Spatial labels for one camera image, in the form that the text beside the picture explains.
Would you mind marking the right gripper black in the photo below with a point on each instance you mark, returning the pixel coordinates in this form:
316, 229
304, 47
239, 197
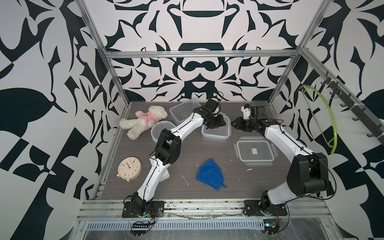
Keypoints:
238, 124

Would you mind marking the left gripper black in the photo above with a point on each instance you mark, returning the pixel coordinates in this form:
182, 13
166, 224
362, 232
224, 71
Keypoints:
219, 122

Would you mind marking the clear rectangular lunch box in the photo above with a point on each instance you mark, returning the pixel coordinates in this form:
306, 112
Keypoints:
220, 135
182, 111

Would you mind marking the clear lunch box lid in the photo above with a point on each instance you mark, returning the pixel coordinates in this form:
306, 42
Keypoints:
255, 151

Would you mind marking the blue cleaning cloth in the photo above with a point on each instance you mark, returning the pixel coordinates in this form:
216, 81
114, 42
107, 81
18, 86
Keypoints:
211, 175

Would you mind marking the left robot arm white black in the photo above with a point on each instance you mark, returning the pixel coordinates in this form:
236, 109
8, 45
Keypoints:
168, 150

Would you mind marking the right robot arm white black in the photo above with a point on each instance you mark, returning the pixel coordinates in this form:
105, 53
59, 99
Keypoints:
308, 173

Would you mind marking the round clear container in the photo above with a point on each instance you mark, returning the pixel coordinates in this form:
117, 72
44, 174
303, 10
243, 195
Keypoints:
158, 128

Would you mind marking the white teddy bear pink shirt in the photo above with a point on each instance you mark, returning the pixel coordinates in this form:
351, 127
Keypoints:
144, 121

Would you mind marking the white rectangular box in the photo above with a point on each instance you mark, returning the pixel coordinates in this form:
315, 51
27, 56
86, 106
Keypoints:
166, 174

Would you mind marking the pink round alarm clock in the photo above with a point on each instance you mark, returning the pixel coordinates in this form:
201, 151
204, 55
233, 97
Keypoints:
129, 169

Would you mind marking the green clothes hanger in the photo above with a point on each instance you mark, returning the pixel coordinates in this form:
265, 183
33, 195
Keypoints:
321, 113

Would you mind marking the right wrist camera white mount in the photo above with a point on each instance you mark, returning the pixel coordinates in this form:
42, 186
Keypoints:
248, 111

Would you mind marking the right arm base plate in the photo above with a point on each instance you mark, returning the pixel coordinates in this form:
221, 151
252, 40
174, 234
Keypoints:
263, 208

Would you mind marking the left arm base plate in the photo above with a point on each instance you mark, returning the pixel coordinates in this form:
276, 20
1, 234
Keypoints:
132, 210

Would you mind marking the black wall hook rack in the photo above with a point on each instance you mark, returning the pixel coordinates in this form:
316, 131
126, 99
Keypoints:
351, 102

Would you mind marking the aluminium frame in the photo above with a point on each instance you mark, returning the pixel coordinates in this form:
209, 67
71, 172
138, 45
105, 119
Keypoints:
242, 51

